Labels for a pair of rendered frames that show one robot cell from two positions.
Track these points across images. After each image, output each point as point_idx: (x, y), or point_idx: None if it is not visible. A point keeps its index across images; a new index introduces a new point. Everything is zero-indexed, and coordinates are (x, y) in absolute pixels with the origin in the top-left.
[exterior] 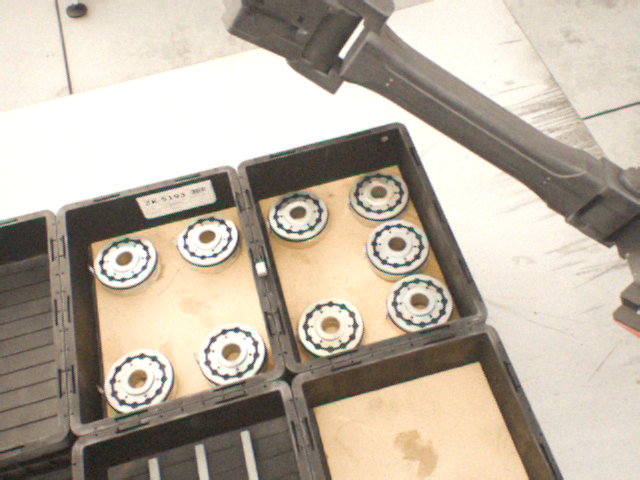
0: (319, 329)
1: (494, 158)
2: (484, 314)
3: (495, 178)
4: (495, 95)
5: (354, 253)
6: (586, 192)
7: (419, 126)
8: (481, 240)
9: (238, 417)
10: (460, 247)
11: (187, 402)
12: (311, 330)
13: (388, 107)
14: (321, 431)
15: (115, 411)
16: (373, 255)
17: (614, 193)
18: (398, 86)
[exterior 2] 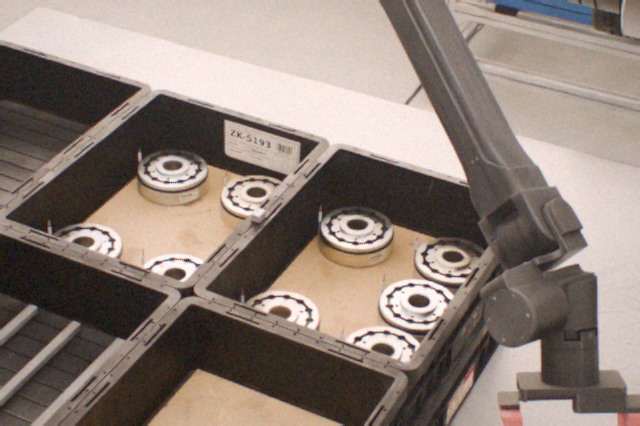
0: (266, 309)
1: (443, 115)
2: (411, 366)
3: (638, 380)
4: None
5: (377, 295)
6: (502, 191)
7: (608, 288)
8: (554, 417)
9: (124, 314)
10: (523, 407)
11: (91, 255)
12: (259, 307)
13: (593, 254)
14: (183, 387)
15: None
16: (386, 296)
17: (523, 203)
18: (394, 0)
